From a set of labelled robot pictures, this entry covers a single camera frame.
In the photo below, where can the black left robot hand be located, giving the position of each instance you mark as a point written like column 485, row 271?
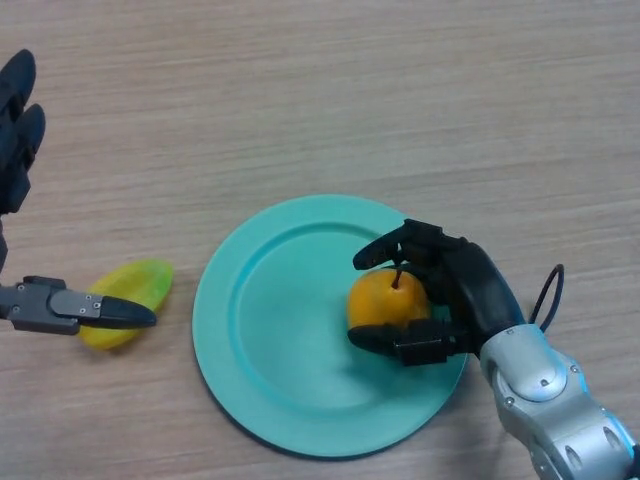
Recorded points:
column 37, row 307

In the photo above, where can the teal round plate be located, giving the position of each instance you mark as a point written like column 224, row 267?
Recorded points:
column 290, row 340

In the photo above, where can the yellow orange pear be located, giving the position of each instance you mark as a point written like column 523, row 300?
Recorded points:
column 380, row 302

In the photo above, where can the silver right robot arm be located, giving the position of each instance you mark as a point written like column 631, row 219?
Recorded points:
column 550, row 395

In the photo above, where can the yellow green mango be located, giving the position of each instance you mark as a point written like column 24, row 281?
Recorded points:
column 137, row 280

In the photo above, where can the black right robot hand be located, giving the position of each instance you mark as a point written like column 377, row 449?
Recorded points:
column 475, row 290

